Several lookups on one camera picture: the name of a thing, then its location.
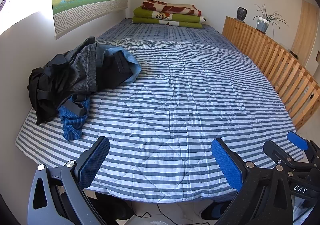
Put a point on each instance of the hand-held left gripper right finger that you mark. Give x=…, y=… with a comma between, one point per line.
x=227, y=165

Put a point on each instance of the wooden door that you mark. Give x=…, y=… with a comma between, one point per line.
x=305, y=34

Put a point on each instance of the grey knit garment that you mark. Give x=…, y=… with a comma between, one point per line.
x=80, y=69

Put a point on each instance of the blue black slipper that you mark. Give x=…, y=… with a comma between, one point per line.
x=212, y=211

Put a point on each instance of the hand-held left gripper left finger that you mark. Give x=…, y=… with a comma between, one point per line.
x=95, y=162

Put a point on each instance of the wooden slatted bed rail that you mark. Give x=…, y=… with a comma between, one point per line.
x=275, y=59

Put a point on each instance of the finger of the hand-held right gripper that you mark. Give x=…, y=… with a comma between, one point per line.
x=275, y=149
x=297, y=139

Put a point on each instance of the dark garment light blue lining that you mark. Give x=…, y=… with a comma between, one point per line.
x=125, y=64

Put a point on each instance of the red white folded blanket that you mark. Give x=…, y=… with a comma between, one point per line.
x=172, y=8

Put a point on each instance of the blue white striped quilt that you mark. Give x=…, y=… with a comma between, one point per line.
x=175, y=89

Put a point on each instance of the dark vase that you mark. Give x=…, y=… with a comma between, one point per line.
x=242, y=14

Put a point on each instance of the black garment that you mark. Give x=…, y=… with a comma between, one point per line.
x=47, y=94

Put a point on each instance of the green folded blanket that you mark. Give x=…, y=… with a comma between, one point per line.
x=147, y=21
x=145, y=12

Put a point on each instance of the potted plant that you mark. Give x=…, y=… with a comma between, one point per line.
x=262, y=23

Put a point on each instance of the blue striped garment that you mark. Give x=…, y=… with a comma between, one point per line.
x=72, y=124

